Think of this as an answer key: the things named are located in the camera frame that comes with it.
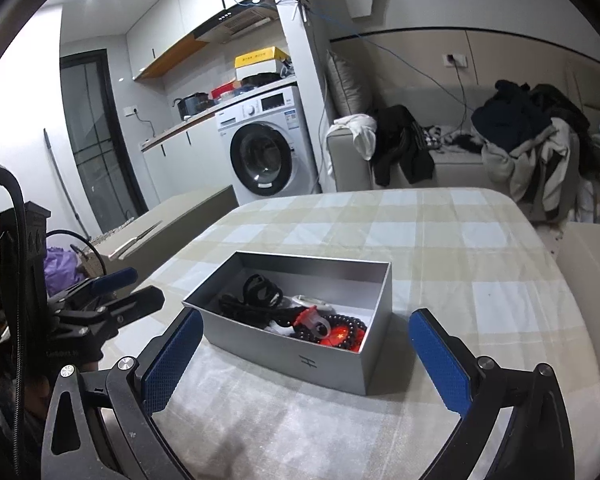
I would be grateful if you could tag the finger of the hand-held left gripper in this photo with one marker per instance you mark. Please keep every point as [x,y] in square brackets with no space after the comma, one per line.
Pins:
[135,305]
[115,279]

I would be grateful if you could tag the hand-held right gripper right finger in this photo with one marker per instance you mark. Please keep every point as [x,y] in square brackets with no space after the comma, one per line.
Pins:
[442,360]

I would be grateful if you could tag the steel range hood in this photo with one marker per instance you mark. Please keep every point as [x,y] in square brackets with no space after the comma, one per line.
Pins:
[235,20]

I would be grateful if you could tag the black garment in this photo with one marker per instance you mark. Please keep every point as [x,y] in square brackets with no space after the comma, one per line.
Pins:
[400,145]

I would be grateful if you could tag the pile of dark clothes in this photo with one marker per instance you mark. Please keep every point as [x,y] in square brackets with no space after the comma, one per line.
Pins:
[515,115]

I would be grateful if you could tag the person's left hand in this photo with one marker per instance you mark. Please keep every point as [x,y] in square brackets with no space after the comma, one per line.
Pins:
[37,394]

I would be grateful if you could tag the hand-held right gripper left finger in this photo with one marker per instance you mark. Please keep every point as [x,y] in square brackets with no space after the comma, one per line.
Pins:
[172,360]

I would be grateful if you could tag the black cooking pot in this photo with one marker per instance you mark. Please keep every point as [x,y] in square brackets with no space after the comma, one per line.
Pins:
[192,104]

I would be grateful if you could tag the white garment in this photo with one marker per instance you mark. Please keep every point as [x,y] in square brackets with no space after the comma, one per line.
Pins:
[362,135]

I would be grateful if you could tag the white washing machine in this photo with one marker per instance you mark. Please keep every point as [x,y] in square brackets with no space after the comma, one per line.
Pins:
[270,155]

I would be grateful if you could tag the beige sofa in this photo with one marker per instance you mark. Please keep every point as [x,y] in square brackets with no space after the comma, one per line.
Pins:
[450,170]

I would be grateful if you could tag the wall power outlet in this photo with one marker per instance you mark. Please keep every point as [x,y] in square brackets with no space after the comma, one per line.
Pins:
[455,60]

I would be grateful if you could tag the yellow box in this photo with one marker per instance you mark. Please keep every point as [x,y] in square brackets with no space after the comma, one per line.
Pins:
[260,60]

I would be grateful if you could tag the purple plastic bag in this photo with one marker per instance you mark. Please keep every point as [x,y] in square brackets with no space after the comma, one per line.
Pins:
[62,270]

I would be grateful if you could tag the grey cardboard box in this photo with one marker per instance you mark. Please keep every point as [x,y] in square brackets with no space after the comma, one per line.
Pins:
[300,360]

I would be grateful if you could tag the red box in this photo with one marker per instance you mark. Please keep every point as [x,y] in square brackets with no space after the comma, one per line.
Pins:
[224,92]

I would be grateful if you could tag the beige seat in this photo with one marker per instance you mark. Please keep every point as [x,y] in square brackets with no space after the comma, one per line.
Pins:
[592,310]

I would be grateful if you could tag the white kitchen base cabinet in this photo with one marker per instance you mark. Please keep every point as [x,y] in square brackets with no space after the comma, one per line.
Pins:
[180,165]

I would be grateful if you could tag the red tag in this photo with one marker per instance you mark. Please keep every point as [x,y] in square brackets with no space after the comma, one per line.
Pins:
[336,337]

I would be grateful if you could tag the black framed glass door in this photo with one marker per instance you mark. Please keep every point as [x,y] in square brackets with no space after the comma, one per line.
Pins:
[95,140]

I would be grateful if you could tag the white upper cabinets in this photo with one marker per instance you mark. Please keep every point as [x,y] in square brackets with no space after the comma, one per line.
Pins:
[190,15]

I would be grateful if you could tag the small wall socket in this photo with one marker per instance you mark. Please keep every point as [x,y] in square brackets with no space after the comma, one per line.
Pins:
[130,110]

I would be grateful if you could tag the grey striped pillow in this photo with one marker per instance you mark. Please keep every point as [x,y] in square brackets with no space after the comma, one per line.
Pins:
[347,85]

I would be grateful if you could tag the grey white hoodie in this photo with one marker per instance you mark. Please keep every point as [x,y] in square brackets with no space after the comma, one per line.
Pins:
[520,170]

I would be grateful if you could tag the red hair clip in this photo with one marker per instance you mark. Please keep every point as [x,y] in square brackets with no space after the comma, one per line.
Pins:
[307,321]

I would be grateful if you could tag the white hair accessory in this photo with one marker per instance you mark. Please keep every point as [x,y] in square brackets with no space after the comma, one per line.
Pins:
[307,301]

